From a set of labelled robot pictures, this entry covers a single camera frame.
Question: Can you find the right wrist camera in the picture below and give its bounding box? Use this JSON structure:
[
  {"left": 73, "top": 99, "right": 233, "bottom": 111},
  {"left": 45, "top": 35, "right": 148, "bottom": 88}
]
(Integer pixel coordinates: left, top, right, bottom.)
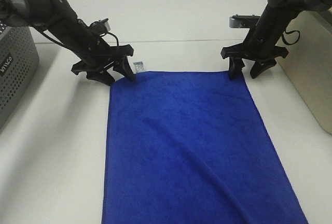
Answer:
[{"left": 229, "top": 15, "right": 260, "bottom": 29}]

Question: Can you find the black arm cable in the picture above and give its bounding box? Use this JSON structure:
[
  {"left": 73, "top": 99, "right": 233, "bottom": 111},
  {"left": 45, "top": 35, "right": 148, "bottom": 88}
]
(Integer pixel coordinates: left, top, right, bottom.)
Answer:
[
  {"left": 281, "top": 25, "right": 301, "bottom": 46},
  {"left": 36, "top": 25, "right": 120, "bottom": 53}
]

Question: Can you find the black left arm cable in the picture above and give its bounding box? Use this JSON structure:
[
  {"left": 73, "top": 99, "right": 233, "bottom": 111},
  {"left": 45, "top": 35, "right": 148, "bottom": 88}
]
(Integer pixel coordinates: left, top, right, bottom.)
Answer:
[{"left": 36, "top": 25, "right": 120, "bottom": 53}]

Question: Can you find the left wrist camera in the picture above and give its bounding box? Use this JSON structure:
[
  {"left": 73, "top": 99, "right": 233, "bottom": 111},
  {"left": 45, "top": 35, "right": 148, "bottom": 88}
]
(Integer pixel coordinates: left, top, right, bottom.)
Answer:
[{"left": 89, "top": 18, "right": 110, "bottom": 35}]

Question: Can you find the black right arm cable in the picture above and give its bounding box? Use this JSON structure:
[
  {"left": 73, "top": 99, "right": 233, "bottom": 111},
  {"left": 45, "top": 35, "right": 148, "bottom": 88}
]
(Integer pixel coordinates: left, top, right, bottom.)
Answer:
[{"left": 281, "top": 25, "right": 301, "bottom": 46}]

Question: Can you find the blue microfibre towel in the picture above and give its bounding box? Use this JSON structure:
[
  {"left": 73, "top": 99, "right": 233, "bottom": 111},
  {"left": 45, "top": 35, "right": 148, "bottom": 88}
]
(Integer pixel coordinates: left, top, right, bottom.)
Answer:
[{"left": 102, "top": 72, "right": 307, "bottom": 223}]

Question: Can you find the beige plastic bin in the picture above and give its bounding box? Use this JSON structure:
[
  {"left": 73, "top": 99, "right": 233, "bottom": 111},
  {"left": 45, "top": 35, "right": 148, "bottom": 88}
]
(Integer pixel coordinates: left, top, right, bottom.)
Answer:
[{"left": 278, "top": 10, "right": 331, "bottom": 133}]

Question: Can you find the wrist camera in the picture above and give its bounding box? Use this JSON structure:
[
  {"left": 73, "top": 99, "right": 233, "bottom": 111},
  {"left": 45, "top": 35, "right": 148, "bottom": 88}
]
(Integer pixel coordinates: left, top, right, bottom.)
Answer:
[
  {"left": 89, "top": 18, "right": 110, "bottom": 35},
  {"left": 229, "top": 15, "right": 260, "bottom": 29}
]

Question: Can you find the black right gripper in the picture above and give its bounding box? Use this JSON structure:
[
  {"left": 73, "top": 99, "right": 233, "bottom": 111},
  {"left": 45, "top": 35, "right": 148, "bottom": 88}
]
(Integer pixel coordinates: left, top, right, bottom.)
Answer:
[{"left": 220, "top": 43, "right": 288, "bottom": 79}]

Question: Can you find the grey perforated plastic basket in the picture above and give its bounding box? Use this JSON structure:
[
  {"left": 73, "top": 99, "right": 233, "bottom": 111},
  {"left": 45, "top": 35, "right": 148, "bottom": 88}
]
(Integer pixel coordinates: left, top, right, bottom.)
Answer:
[{"left": 0, "top": 22, "right": 39, "bottom": 127}]

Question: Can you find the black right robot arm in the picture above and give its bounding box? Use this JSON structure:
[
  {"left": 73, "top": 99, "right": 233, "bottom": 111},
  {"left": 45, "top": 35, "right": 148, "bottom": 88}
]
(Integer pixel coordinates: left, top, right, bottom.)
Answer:
[{"left": 220, "top": 0, "right": 331, "bottom": 79}]

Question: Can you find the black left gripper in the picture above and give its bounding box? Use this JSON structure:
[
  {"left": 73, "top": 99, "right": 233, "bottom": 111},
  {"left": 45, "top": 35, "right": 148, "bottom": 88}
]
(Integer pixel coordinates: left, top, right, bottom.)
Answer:
[{"left": 71, "top": 45, "right": 135, "bottom": 86}]

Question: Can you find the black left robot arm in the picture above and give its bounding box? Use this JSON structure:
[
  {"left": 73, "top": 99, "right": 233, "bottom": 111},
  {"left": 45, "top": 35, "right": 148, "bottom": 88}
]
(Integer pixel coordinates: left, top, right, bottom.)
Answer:
[{"left": 1, "top": 0, "right": 135, "bottom": 86}]

